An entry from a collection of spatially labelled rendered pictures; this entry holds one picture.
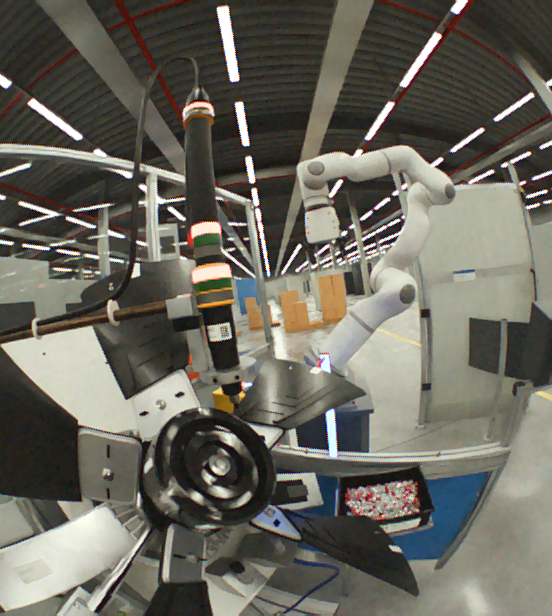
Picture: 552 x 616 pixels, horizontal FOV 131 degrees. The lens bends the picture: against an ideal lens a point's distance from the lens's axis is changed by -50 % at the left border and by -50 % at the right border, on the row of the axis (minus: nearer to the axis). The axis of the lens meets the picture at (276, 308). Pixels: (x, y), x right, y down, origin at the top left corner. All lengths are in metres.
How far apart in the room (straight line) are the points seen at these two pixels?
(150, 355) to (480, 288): 2.09
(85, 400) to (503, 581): 1.75
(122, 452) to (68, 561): 0.20
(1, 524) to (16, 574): 0.08
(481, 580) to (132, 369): 1.59
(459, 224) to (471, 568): 2.24
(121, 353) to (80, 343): 0.26
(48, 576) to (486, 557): 1.58
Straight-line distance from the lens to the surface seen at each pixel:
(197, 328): 0.27
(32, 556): 0.39
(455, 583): 1.50
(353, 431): 0.92
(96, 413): 0.52
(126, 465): 0.26
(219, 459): 0.23
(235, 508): 0.23
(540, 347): 0.69
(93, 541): 0.36
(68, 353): 0.59
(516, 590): 1.60
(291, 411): 0.37
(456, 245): 2.08
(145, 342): 0.34
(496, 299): 2.20
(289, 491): 0.46
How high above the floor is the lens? 1.36
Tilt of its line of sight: 4 degrees down
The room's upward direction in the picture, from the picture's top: 9 degrees counter-clockwise
